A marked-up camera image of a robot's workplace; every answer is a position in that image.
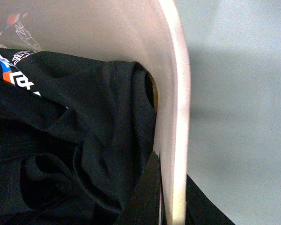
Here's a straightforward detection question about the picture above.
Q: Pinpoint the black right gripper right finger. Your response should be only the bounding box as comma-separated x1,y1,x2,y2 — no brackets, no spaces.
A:
185,176,235,225

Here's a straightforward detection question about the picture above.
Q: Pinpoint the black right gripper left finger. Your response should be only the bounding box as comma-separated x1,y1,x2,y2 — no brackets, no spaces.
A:
114,151,161,225

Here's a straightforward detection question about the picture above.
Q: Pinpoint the beige laundry hamper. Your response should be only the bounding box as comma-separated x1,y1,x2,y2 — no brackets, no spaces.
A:
0,0,190,225

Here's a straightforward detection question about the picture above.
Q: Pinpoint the black printed t-shirt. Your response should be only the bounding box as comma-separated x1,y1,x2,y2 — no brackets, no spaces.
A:
0,49,156,225

